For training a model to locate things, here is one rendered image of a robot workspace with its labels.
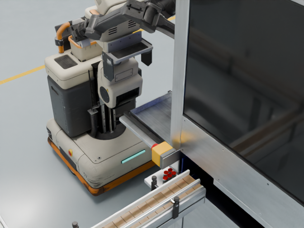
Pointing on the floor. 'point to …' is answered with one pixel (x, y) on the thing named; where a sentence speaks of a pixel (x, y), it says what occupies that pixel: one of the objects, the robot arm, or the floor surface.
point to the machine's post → (179, 78)
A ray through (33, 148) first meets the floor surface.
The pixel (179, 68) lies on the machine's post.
